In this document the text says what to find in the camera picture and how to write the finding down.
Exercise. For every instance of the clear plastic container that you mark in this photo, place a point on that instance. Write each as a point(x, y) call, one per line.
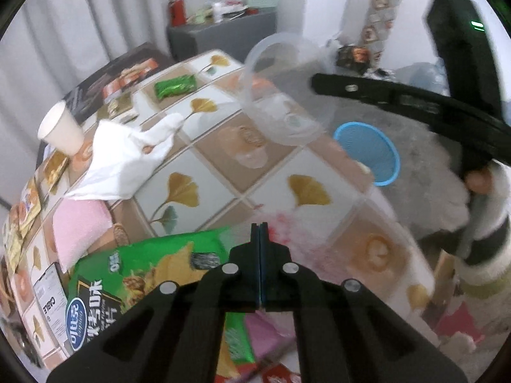
point(279, 115)

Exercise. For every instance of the pink sponge cloth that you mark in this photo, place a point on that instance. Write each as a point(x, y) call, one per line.
point(82, 227)

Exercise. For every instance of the person's right hand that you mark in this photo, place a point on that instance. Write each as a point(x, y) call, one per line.
point(479, 181)

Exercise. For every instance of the grey white curtain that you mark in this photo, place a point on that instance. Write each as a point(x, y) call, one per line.
point(80, 20)

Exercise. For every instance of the white paper cup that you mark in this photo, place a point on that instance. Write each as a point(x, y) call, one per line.
point(62, 129)

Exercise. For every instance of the green candy packet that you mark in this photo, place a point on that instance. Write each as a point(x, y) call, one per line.
point(175, 87)

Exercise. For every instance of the pink paper sheet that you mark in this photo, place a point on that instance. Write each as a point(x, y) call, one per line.
point(267, 335)

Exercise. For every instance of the wooden board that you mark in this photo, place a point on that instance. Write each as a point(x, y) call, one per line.
point(443, 279)

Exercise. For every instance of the dark printed bag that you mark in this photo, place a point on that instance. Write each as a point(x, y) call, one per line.
point(355, 59)

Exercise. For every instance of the white red flat packet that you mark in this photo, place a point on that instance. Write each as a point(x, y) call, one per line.
point(236, 10)

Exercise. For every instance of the dark snack box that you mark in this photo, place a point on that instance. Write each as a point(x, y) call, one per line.
point(103, 78)

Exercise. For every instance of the green chip bag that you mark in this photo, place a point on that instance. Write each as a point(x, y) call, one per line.
point(151, 271)

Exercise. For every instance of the leaf patterned tablecloth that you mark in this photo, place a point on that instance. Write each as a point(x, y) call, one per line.
point(207, 163)

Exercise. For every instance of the blue plastic wastebasket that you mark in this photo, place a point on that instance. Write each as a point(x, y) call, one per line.
point(379, 155)

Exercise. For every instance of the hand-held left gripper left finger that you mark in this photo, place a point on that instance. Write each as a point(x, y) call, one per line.
point(243, 283)

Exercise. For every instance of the grey cabinet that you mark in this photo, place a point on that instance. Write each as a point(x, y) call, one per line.
point(223, 38)

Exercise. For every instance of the red thermos flask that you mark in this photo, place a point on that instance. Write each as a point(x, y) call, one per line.
point(178, 10)

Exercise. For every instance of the pile of snack wrappers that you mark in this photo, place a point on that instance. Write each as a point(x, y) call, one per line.
point(28, 207)

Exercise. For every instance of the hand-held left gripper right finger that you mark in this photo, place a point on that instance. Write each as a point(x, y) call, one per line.
point(277, 283)

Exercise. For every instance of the white labelled packet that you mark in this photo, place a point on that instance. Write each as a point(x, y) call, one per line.
point(54, 307)

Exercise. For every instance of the white tissue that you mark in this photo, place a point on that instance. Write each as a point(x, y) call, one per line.
point(119, 159)

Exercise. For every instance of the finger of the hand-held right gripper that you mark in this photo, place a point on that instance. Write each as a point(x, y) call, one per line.
point(399, 97)

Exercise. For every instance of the person's right forearm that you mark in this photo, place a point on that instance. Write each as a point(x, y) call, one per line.
point(491, 243)

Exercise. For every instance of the pink printed clear bag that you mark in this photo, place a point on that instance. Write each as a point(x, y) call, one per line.
point(315, 239)

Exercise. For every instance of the small white bottle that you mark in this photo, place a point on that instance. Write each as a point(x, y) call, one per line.
point(218, 12)

